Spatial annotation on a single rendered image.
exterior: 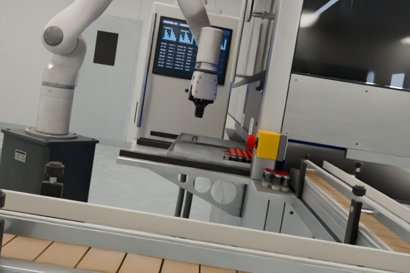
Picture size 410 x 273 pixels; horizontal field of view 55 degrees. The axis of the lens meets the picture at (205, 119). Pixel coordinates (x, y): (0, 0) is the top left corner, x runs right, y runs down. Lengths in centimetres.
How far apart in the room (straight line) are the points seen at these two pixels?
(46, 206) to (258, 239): 23
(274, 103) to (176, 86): 107
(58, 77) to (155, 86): 73
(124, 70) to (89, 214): 644
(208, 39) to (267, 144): 55
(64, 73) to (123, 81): 532
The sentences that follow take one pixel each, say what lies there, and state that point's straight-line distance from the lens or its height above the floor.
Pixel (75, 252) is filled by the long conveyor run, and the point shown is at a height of 93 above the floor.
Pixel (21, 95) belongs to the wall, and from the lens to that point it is 743.
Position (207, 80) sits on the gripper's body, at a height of 116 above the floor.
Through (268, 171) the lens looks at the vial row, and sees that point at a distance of 111.
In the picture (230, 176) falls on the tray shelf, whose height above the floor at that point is 88.
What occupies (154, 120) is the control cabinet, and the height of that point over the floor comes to 92.
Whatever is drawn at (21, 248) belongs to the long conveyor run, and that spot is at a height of 93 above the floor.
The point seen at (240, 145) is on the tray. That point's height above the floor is 90.
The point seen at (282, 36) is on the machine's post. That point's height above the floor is 130.
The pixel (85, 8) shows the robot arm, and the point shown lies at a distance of 156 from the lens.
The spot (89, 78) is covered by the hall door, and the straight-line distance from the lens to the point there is 701.
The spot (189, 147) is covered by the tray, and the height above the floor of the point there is 90.
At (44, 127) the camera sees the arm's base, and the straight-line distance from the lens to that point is 158.
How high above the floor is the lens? 111
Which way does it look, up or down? 4 degrees down
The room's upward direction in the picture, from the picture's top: 9 degrees clockwise
